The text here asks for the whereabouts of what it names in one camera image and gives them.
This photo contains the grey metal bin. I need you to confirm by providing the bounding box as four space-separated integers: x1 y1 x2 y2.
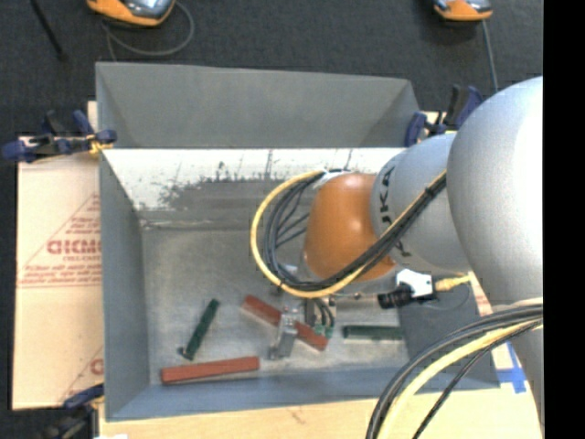
94 60 502 423

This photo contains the red-brown flat block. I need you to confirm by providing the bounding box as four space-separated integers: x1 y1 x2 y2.
240 294 330 352
159 355 261 386

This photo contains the dark green flat block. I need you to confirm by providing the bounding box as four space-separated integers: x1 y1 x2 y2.
342 324 406 342
181 297 221 362

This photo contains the black cylinder on white bracket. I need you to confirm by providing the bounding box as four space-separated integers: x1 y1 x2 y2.
377 267 471 311

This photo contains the pale board with red print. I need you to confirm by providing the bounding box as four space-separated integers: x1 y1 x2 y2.
11 100 106 411

